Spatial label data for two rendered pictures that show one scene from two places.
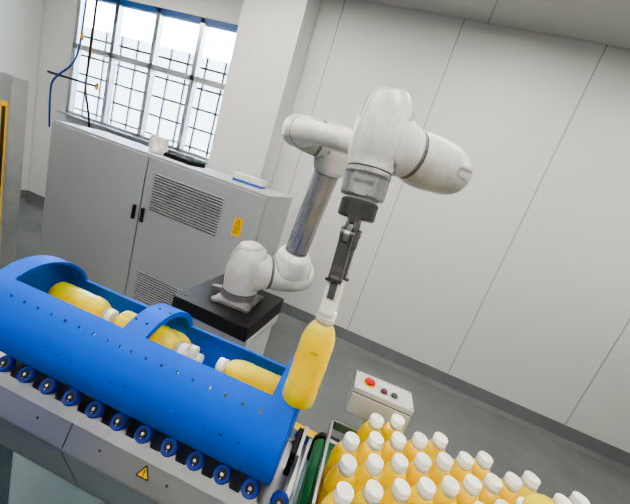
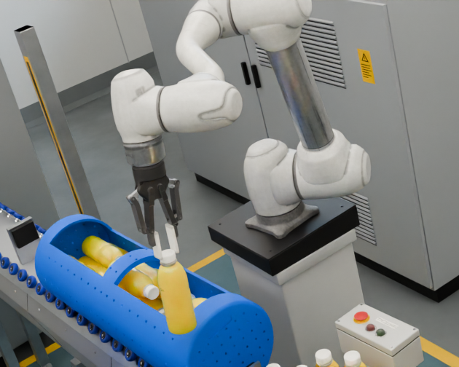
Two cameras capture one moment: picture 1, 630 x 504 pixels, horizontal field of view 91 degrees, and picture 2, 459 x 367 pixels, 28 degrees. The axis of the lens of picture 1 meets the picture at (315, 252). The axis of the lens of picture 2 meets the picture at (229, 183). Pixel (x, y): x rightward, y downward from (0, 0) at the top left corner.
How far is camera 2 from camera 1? 1.88 m
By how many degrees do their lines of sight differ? 48
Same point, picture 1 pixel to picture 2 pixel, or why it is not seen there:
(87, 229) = not seen: hidden behind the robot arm
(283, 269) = (304, 172)
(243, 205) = (360, 26)
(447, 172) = (189, 122)
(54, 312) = (68, 268)
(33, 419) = (94, 354)
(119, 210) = (232, 75)
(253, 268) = (265, 179)
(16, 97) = (30, 49)
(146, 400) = (120, 333)
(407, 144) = (139, 119)
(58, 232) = not seen: hidden behind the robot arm
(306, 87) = not seen: outside the picture
